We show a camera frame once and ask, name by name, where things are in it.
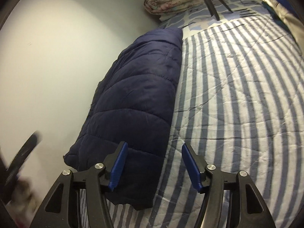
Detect bright blue white jacket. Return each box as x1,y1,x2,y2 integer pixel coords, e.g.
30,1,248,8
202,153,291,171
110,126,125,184
261,0,303,55

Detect navy quilted puffer jacket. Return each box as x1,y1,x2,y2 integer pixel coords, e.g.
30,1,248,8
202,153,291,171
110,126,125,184
64,28,183,211

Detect blue white striped blanket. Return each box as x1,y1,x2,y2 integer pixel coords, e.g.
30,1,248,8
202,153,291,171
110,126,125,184
79,14,304,228

